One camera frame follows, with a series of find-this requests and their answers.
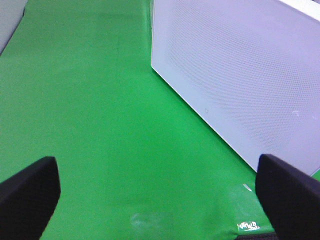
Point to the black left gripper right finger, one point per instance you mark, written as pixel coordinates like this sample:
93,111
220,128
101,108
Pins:
289,198

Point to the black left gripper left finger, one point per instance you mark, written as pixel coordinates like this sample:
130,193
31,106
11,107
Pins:
28,200

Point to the white microwave door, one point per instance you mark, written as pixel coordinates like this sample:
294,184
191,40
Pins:
249,68

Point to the green table cloth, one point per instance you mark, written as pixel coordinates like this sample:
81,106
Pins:
135,161

